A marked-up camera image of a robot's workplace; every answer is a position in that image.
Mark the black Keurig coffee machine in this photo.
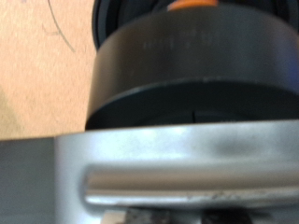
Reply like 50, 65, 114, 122
54, 0, 299, 224

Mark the orange rimmed coffee pod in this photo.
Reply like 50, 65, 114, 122
166, 0, 220, 12

